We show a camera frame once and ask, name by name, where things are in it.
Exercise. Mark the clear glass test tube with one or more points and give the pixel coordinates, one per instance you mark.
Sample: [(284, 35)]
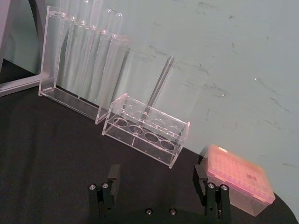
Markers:
[(81, 58), (92, 60), (104, 58)]

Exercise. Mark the tall clear acrylic tube rack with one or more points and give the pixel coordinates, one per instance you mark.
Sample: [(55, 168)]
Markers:
[(50, 77)]

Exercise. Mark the thin clear glass tube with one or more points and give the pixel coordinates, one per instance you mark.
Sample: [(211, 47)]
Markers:
[(161, 81)]

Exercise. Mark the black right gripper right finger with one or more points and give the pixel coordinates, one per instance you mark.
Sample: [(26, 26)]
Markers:
[(201, 184)]

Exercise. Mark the grey curved stand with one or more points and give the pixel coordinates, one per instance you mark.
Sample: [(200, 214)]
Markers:
[(18, 81)]

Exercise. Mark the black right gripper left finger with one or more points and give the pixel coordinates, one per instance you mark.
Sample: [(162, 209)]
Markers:
[(113, 186)]

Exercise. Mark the black table cloth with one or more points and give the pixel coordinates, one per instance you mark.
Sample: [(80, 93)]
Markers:
[(46, 151)]

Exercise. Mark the pink-lidded pipette tip box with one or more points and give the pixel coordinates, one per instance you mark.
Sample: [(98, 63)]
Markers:
[(236, 172)]

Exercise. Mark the low clear acrylic tube rack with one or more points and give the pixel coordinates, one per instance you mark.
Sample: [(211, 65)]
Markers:
[(140, 140)]

